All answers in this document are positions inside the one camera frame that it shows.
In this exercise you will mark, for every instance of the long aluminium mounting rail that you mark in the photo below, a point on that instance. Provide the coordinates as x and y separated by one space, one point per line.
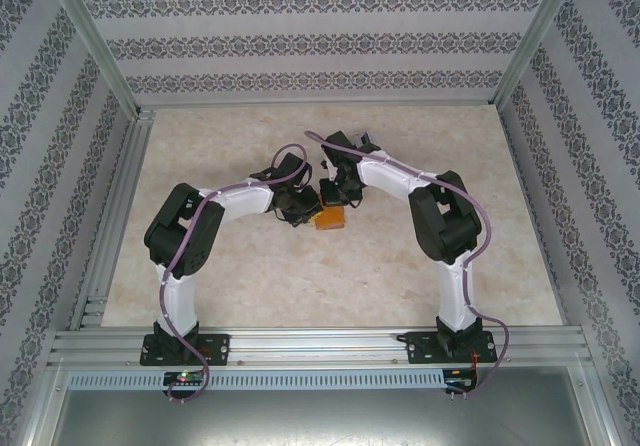
320 346

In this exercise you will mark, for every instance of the grey metal sheet tray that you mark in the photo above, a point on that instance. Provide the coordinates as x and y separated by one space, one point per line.
320 421

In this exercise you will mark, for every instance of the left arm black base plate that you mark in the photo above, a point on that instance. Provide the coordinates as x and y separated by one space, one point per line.
220 346

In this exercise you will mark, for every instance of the aluminium frame post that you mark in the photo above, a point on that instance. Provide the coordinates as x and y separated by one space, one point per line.
531 41
42 411
100 41
600 411

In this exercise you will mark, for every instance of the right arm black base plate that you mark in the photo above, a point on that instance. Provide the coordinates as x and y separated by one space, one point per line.
420 348

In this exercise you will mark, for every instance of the orange leather card holder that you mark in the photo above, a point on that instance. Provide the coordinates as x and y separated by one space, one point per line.
332 218

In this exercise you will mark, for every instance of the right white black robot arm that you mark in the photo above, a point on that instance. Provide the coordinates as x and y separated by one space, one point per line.
390 176

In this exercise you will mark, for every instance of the aluminium side rail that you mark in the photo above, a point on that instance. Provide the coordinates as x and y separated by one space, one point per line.
130 156

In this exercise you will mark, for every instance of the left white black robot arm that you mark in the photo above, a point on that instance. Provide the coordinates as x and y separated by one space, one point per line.
240 198

